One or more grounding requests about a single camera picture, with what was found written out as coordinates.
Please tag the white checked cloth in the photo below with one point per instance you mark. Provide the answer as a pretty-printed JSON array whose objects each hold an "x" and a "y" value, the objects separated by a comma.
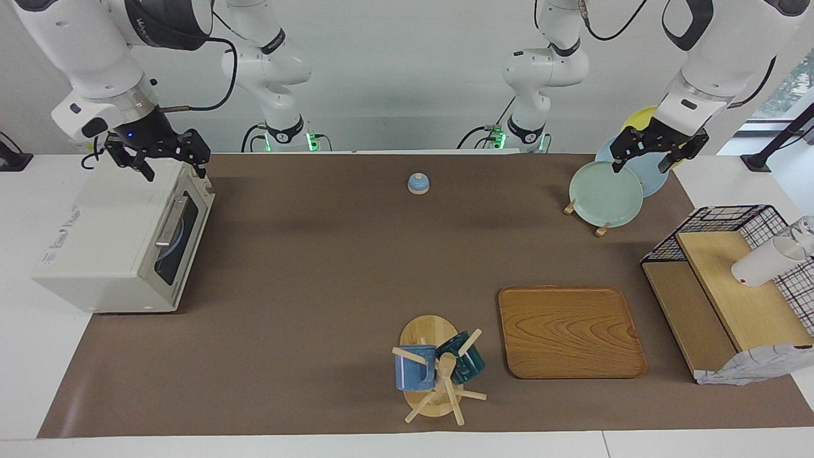
[{"x": 757, "y": 366}]

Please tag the white cup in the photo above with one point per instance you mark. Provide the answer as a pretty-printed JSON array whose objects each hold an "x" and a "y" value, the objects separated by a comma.
[{"x": 763, "y": 264}]

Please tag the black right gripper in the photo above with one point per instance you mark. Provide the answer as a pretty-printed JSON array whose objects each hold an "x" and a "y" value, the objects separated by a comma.
[{"x": 156, "y": 140}]

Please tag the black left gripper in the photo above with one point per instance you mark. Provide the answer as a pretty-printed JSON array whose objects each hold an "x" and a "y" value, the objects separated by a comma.
[{"x": 661, "y": 141}]

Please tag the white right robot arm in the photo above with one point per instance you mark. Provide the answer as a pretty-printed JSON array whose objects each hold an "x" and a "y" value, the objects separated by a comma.
[{"x": 95, "y": 51}]

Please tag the wooden plate rack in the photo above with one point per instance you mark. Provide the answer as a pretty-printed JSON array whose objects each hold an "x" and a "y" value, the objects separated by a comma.
[{"x": 601, "y": 230}]

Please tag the blue mug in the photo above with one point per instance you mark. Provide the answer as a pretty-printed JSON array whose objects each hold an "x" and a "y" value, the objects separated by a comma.
[{"x": 413, "y": 372}]

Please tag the dark green mug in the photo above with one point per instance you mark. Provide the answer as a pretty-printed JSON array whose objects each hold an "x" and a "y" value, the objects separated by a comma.
[{"x": 470, "y": 366}]

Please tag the clear glass cup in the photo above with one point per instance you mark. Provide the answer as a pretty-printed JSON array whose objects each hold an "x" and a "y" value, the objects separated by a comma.
[{"x": 806, "y": 232}]

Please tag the large light blue plate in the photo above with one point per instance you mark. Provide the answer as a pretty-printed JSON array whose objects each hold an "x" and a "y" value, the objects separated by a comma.
[{"x": 652, "y": 175}]

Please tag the brown table mat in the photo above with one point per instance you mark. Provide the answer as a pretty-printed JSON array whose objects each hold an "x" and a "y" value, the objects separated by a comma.
[{"x": 318, "y": 286}]

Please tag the yellow plate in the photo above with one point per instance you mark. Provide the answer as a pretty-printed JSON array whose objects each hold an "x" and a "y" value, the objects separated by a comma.
[{"x": 639, "y": 119}]

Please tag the black clamp mount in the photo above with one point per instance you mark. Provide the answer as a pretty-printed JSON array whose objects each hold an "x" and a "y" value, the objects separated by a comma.
[{"x": 13, "y": 159}]

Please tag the wooden mug tree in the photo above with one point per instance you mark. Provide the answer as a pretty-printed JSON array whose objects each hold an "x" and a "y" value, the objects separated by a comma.
[{"x": 427, "y": 331}]

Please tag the large pale green plate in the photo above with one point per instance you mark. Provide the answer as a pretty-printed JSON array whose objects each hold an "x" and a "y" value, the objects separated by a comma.
[{"x": 604, "y": 194}]

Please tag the white toaster oven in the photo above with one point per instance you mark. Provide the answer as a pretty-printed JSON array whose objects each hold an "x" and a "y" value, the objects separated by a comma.
[{"x": 108, "y": 242}]

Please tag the wooden stepped shelf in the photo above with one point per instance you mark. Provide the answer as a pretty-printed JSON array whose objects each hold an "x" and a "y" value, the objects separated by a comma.
[{"x": 744, "y": 312}]

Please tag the glass window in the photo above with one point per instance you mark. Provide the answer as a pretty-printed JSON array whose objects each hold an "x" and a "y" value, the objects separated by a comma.
[{"x": 792, "y": 89}]

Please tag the wooden serving tray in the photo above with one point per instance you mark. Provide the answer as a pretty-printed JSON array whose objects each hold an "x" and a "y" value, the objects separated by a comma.
[{"x": 569, "y": 331}]

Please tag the black stand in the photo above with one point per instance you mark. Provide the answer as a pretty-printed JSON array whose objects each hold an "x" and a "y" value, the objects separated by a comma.
[{"x": 785, "y": 137}]

